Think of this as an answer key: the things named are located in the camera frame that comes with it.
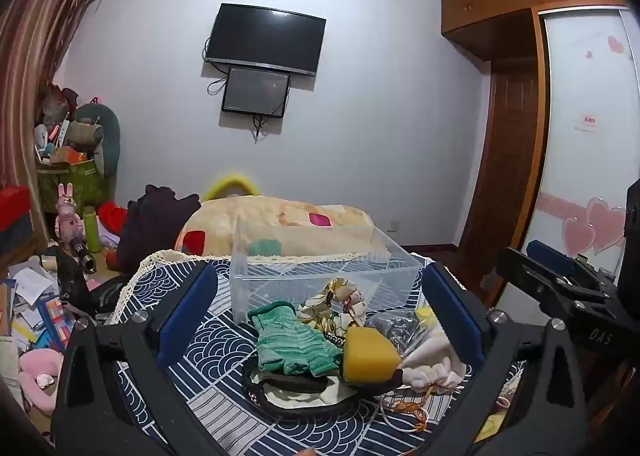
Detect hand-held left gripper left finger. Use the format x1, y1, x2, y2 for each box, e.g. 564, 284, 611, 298
50, 262, 220, 456

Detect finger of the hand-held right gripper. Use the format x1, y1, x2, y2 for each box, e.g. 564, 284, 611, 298
495, 246, 622, 331
525, 239, 617, 295

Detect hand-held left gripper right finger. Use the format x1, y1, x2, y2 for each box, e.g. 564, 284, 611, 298
421, 261, 589, 456

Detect white drawstring cloth bag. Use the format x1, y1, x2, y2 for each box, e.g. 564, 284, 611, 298
400, 320, 469, 393

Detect yellow sponge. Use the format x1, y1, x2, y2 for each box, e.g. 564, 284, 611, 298
342, 326, 404, 386

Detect clear plastic storage bin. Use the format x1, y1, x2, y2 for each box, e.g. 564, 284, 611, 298
229, 218, 424, 327

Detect green knit glove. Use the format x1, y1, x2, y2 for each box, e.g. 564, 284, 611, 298
247, 301, 346, 378

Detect floral fabric scrunchie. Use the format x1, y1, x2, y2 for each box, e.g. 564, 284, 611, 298
298, 277, 369, 337

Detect blue wave-pattern tablecloth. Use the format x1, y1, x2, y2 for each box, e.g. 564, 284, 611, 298
112, 250, 532, 456

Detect brown wooden door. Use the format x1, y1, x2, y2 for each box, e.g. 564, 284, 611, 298
457, 60, 545, 307

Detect dark purple garment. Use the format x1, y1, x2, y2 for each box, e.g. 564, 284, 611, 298
117, 184, 202, 277

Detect white heart-print wardrobe door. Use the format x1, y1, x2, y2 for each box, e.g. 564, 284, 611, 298
520, 8, 640, 277

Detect red plush toy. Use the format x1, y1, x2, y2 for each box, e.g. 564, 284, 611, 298
97, 202, 130, 271

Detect black flashlight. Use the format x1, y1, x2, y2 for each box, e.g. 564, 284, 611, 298
69, 236, 97, 273

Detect green bottle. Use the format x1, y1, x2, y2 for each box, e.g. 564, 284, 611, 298
82, 206, 102, 253

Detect yellow patterned pillow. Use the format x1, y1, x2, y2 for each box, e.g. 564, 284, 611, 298
175, 195, 376, 259

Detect cream pouch with black trim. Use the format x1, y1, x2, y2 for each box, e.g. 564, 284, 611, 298
241, 362, 406, 420

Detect pink bunny toy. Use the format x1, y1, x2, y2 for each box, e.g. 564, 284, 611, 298
54, 183, 87, 243

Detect pile of papers and books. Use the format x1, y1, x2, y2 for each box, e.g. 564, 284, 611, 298
0, 256, 77, 353

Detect pink plush toy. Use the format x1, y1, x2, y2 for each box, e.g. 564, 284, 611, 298
18, 348, 67, 413

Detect green cardboard box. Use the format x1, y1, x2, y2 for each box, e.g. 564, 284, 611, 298
37, 158, 114, 217

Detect grey-green plush pillow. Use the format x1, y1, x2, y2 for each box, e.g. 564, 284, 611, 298
74, 102, 122, 177

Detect red box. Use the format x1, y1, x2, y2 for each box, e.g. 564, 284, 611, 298
0, 186, 33, 233

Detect wooden overhead cabinet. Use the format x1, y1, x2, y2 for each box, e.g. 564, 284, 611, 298
440, 0, 632, 62

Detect brown striped curtain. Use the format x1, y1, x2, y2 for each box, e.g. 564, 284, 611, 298
0, 0, 122, 193

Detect orange cord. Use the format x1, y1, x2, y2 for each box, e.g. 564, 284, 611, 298
379, 385, 432, 433

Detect yellow plush ring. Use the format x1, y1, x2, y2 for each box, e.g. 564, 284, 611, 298
202, 170, 262, 203

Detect small black wall monitor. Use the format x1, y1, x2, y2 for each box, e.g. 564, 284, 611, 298
221, 66, 292, 120

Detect black wall television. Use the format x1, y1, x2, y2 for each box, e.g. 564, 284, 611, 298
203, 2, 328, 78

